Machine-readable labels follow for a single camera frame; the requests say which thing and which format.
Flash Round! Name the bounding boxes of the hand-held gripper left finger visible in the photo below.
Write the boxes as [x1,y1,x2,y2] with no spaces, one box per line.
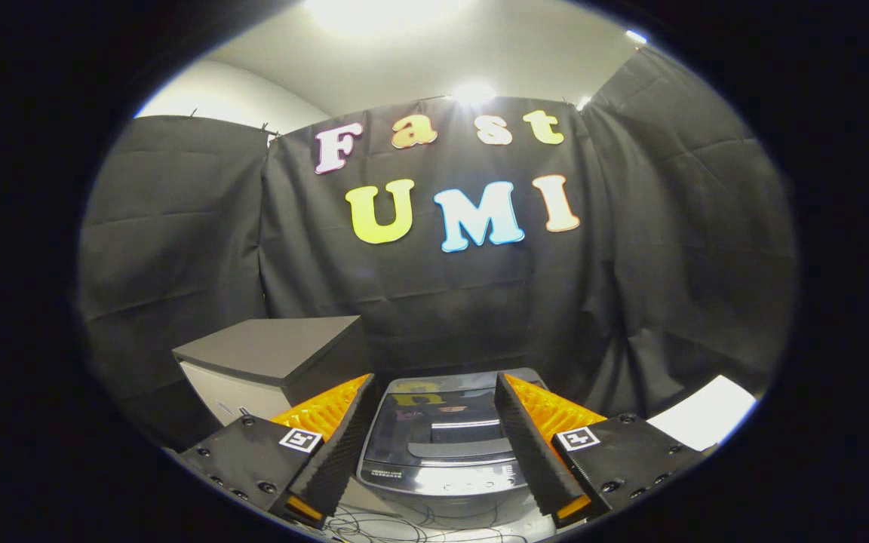
[178,373,379,529]

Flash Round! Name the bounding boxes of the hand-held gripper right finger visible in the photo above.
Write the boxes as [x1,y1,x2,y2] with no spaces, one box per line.
[495,372,714,529]

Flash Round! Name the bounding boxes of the dark glass washing machine lid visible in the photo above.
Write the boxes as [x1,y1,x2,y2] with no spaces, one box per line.
[359,367,548,485]

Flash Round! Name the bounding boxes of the grey top-load washing machine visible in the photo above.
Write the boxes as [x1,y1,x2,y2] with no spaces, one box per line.
[355,367,556,530]

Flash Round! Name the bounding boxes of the grey cabinet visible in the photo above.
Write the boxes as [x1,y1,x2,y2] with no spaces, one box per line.
[172,315,371,427]

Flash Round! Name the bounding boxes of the white sheet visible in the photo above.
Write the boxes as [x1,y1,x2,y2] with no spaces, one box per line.
[646,375,758,452]

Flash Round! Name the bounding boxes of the large ceiling light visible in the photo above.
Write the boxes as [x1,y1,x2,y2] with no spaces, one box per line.
[302,0,473,35]

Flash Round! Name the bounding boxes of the thin black cables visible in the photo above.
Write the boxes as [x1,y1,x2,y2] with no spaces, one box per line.
[321,502,533,543]

